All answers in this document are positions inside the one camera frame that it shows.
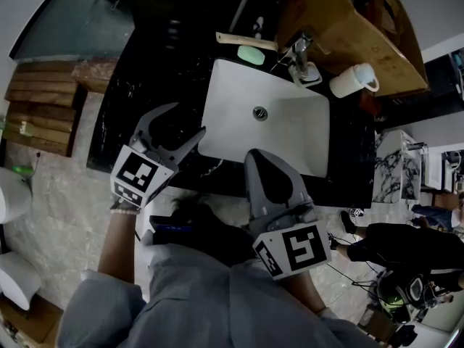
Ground white mug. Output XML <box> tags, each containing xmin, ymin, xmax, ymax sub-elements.
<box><xmin>328</xmin><ymin>62</ymin><xmax>381</xmax><ymax>99</ymax></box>

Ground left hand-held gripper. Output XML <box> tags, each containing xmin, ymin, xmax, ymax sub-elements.
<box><xmin>109</xmin><ymin>101</ymin><xmax>207</xmax><ymax>210</ymax></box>

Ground chrome faucet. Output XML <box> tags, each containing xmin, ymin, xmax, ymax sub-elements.
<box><xmin>278</xmin><ymin>30</ymin><xmax>323</xmax><ymax>88</ymax></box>

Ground white ceramic toilet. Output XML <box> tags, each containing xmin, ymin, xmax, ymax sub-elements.
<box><xmin>0</xmin><ymin>251</ymin><xmax>43</xmax><ymax>312</ymax></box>

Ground brown cardboard box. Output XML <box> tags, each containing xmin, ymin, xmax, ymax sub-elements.
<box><xmin>0</xmin><ymin>294</ymin><xmax>65</xmax><ymax>348</ymax></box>

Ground white sink basin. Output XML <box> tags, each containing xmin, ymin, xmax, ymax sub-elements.
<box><xmin>198</xmin><ymin>57</ymin><xmax>331</xmax><ymax>179</ymax></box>

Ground person's left forearm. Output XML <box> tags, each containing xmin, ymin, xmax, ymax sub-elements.
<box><xmin>96</xmin><ymin>210</ymin><xmax>141</xmax><ymax>294</ymax></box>

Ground dark blue box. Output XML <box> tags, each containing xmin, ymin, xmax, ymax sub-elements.
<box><xmin>149</xmin><ymin>214</ymin><xmax>194</xmax><ymax>234</ymax></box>

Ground black headset gear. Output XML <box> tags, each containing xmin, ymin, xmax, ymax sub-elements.
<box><xmin>365</xmin><ymin>269</ymin><xmax>456</xmax><ymax>346</ymax></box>

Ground wooden step platform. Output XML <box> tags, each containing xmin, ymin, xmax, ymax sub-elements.
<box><xmin>4</xmin><ymin>57</ymin><xmax>123</xmax><ymax>158</ymax></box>

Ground person's grey shirt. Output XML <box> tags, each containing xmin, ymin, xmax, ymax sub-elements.
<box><xmin>57</xmin><ymin>230</ymin><xmax>385</xmax><ymax>348</ymax></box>

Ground grey drain hose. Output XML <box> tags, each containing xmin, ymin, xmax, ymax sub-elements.
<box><xmin>229</xmin><ymin>0</ymin><xmax>261</xmax><ymax>33</ymax></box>

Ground black cable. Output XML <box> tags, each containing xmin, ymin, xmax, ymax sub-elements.
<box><xmin>22</xmin><ymin>152</ymin><xmax>42</xmax><ymax>197</ymax></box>

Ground white appliance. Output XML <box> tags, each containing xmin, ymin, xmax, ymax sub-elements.
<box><xmin>420</xmin><ymin>141</ymin><xmax>464</xmax><ymax>195</ymax></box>

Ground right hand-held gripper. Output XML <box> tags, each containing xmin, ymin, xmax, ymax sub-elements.
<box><xmin>243</xmin><ymin>149</ymin><xmax>333</xmax><ymax>281</ymax></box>

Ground green soap bar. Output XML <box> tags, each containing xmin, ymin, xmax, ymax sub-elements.
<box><xmin>236</xmin><ymin>44</ymin><xmax>266</xmax><ymax>66</ymax></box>

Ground white bead bracelet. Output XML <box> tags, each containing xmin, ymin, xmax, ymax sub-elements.
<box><xmin>109</xmin><ymin>205</ymin><xmax>141</xmax><ymax>217</ymax></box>

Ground white marble pedestal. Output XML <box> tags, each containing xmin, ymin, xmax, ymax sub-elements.
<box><xmin>372</xmin><ymin>128</ymin><xmax>423</xmax><ymax>204</ymax></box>

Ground person's right forearm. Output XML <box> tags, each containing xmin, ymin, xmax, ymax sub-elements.
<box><xmin>279</xmin><ymin>269</ymin><xmax>328</xmax><ymax>315</ymax></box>

